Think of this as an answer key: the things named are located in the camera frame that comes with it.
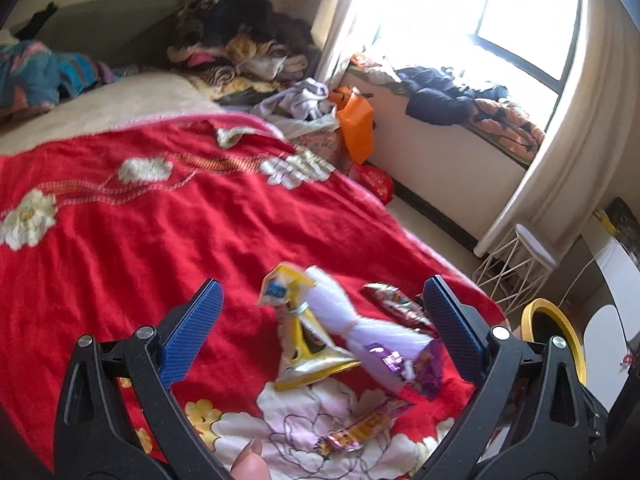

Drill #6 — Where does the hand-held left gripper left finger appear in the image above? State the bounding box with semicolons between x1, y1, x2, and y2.
54;277;236;480

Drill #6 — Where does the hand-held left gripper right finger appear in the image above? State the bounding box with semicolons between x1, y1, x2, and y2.
422;275;603;480

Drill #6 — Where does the long red snack wrapper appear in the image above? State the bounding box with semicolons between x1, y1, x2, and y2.
362;282;436;333

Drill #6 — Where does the purple snack wrapper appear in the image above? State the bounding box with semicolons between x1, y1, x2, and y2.
365;337;443;401

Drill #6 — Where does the white twisted plastic wrapper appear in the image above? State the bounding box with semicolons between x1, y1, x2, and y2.
305;266;432;391

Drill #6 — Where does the yellow rimmed trash bin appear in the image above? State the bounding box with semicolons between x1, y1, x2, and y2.
519;298;587;387

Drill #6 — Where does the yellow snack wrapper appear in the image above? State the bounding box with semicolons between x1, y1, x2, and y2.
257;262;363;392

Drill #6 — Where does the orange snack bar wrapper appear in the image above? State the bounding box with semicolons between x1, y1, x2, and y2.
315;397;416;453

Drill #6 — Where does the person's left hand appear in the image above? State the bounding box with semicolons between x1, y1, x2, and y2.
231;437;273;480

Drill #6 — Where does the red floral blanket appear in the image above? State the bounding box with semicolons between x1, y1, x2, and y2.
0;115;506;480

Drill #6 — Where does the white window bench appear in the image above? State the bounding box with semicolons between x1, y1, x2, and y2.
345;55;536;241

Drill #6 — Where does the red plastic bag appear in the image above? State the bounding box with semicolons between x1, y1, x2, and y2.
357;164;396;206

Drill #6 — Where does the white desk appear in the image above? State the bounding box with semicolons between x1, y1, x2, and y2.
565;220;640;341

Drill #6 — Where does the dark box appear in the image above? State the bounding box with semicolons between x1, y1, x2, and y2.
595;197;640;261

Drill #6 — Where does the orange patterned blanket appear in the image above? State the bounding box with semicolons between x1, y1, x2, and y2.
470;97;547;163

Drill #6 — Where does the wide cream curtain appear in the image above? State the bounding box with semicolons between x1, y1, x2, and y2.
474;0;621;258

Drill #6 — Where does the orange bag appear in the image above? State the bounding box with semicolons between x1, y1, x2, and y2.
330;87;376;166

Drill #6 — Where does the pink floral box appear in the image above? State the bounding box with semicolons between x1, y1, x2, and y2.
290;130;343;171

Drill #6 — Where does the beige bed sheet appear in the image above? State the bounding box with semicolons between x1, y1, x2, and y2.
0;71;236;156

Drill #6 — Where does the grey white garment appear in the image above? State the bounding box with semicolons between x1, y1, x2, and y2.
250;77;341;126

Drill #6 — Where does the blue patterned quilt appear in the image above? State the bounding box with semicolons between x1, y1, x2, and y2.
0;40;118;121

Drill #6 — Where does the pile of clothes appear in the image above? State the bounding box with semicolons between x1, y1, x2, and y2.
167;0;321;101

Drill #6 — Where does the grey green headboard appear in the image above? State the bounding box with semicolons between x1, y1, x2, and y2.
10;0;201;68

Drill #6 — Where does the narrow cream curtain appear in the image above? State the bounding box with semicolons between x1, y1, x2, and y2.
312;0;381;86

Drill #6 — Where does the dark framed window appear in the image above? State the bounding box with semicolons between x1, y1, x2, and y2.
350;0;583;96

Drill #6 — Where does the black cloth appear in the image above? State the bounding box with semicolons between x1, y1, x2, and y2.
15;2;58;41

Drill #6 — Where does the white wire stool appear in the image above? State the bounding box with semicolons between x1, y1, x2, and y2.
471;223;560;311

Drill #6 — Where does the white cable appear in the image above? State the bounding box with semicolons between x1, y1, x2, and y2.
560;247;601;306

